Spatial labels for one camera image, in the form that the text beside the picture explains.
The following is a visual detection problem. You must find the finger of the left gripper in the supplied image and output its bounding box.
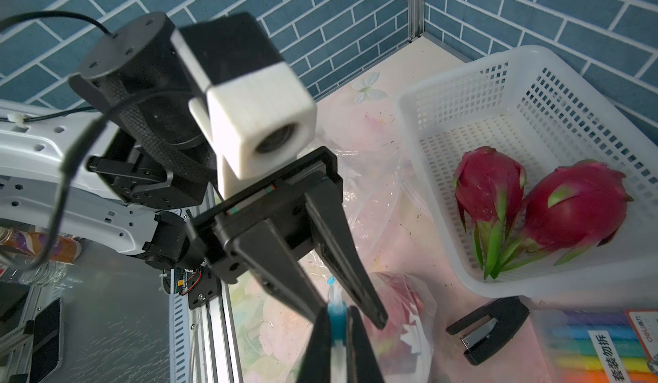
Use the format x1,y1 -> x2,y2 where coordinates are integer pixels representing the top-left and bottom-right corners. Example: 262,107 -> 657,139
305,178 -> 388,329

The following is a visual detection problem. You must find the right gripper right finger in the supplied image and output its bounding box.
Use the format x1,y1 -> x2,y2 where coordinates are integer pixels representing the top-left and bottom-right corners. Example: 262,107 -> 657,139
345,306 -> 385,383

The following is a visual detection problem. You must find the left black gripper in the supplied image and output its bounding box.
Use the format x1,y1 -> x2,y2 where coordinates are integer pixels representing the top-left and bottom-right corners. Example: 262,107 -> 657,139
68,12 -> 343,323

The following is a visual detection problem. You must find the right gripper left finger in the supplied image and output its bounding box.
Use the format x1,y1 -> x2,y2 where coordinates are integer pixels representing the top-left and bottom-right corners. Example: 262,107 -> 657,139
296,307 -> 332,383

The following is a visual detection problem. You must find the pink dragon fruit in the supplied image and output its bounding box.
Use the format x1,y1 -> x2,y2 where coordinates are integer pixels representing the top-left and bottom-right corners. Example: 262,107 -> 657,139
500,159 -> 633,272
452,146 -> 527,279

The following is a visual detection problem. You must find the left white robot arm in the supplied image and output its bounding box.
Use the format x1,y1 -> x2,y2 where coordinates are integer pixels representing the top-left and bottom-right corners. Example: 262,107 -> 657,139
49,12 -> 388,328

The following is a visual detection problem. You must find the black stapler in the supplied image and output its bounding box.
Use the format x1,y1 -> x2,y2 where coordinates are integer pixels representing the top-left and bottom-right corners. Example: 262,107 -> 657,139
446,297 -> 529,366

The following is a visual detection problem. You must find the plastic drink bottle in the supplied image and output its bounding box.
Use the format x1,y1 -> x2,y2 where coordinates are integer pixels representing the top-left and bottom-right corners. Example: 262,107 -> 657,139
1,227 -> 82,263

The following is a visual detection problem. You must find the highlighter marker pack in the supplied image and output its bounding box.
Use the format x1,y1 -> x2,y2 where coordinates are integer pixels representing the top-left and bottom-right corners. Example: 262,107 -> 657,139
531,309 -> 657,382

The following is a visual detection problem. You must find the white plastic mesh basket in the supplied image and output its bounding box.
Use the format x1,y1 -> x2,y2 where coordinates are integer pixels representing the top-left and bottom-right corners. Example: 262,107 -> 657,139
395,46 -> 657,298

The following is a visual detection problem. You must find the aluminium mounting rail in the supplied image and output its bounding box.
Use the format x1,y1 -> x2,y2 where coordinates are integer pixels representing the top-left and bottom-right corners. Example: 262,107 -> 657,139
169,282 -> 243,382

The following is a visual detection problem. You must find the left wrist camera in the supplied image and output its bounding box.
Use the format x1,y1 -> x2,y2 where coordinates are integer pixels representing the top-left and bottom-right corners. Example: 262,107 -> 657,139
171,12 -> 317,199

